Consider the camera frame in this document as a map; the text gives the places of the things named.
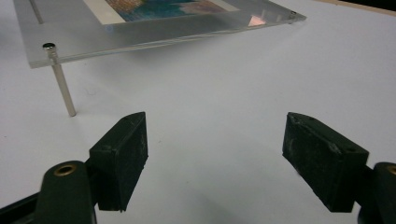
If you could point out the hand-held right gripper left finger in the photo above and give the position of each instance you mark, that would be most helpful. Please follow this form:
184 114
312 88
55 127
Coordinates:
121 161

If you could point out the white board sheet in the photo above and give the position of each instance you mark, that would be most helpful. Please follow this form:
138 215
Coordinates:
218 93

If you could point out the light wooden table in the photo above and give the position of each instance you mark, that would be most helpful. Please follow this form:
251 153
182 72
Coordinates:
367 7

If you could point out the clear acrylic photo frame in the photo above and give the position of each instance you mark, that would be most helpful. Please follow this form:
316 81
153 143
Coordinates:
155 34

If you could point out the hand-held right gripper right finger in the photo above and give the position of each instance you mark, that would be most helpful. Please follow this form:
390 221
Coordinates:
323 161

